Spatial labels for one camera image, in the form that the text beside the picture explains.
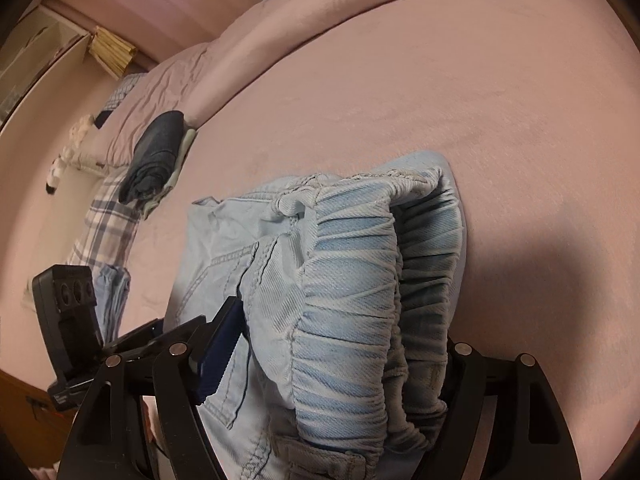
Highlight yellow tasselled lampshade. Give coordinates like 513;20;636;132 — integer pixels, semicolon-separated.
88;26;137;79

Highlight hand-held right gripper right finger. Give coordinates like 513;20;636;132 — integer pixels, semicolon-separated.
415;339;583;480

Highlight white plush toy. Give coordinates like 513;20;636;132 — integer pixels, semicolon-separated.
45;114;96;196

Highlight pink duvet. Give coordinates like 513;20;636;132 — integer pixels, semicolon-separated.
97;0;596;168

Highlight small plaid pillow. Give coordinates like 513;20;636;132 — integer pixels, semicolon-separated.
102;72;148;111

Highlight folded pale green garment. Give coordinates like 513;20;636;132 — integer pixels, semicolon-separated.
137;129;197;221

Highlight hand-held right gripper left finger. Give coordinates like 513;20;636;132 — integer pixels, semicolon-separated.
56;296;246;480

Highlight large plaid pillow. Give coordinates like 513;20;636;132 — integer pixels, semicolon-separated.
65;165;141;268

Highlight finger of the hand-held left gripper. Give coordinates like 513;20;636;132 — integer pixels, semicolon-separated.
102;314;208;361

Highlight light blue denim pants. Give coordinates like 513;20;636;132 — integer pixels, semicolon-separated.
164;150;469;480

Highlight folded dark denim jeans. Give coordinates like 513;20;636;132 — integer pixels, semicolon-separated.
119;110;185;205

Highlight folded blue striped pants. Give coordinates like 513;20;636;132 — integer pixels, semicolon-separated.
92;264;132;343

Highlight pink curtain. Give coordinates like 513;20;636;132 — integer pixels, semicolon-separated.
47;0;262;70

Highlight brown wooden cabinet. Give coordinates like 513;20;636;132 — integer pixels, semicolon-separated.
0;367;77;472

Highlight pink bed sheet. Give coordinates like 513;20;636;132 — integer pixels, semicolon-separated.
0;0;640;480

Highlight pale cabinet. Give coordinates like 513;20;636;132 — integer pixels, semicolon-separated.
0;7;94;127

